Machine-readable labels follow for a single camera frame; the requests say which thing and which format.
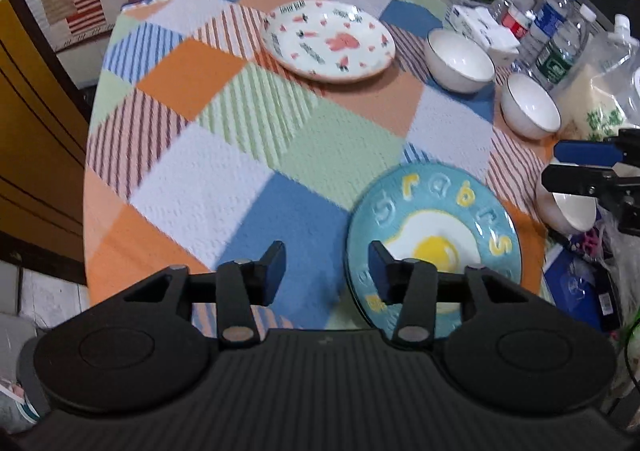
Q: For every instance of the blue plate with egg print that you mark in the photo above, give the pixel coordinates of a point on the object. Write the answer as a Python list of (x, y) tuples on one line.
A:
[(450, 211)]

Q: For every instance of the clear spout pouch green print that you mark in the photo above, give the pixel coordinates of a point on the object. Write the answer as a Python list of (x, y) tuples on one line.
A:
[(605, 96)]

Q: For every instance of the white bowl with dark rim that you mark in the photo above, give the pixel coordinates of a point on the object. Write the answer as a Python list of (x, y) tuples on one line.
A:
[(530, 103), (570, 216), (457, 58)]

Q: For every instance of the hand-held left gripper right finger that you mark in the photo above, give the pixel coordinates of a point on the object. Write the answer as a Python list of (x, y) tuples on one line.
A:
[(377, 271)]

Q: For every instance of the white plate with red prints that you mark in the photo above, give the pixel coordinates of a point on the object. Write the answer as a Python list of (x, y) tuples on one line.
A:
[(310, 31)]

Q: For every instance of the water bottle with green label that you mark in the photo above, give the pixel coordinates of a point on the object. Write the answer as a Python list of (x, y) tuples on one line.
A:
[(557, 58)]

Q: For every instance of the patchwork tablecloth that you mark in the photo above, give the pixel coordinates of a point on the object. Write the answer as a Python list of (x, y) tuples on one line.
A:
[(225, 181)]

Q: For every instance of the dark blue flat package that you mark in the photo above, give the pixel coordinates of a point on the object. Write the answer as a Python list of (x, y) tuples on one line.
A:
[(580, 286)]

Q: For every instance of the water bottle with red label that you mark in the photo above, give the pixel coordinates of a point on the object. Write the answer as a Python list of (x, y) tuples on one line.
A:
[(522, 18)]

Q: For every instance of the water bottle with blue label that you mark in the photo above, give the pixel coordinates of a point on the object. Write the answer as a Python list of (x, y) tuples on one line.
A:
[(550, 21)]

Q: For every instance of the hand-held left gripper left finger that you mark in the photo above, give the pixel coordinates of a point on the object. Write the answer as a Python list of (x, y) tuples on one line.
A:
[(275, 276)]

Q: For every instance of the white plastic bag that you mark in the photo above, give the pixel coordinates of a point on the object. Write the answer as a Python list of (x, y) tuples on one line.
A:
[(17, 371)]

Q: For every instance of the yellow wooden chair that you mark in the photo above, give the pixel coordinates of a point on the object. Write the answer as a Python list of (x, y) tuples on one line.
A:
[(35, 141)]

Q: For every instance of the pink scissors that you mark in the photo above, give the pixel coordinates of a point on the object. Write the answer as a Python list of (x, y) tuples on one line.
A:
[(591, 238)]

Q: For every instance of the white tissue pack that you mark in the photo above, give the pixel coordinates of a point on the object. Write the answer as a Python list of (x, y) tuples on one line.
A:
[(487, 33)]

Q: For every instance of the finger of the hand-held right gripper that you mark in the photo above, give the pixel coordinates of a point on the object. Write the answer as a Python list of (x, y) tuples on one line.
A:
[(570, 179), (585, 152)]

